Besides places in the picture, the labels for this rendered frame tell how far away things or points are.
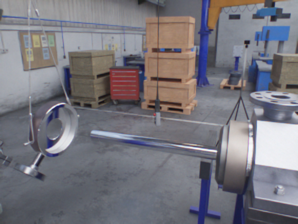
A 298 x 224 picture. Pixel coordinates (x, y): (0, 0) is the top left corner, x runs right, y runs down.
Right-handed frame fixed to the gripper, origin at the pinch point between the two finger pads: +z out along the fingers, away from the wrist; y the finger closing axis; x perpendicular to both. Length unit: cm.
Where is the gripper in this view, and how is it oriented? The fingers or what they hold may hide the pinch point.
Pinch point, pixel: (4, 159)
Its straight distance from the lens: 182.1
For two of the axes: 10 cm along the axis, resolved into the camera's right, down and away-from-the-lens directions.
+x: 2.0, 5.3, 8.2
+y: 3.6, -8.2, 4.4
